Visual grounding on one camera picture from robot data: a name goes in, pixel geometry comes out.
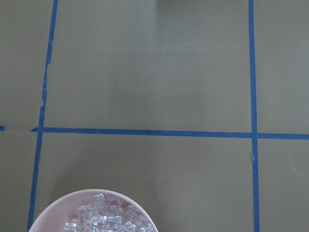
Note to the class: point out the pink bowl of ice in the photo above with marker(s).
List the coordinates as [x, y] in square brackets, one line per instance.
[94, 210]

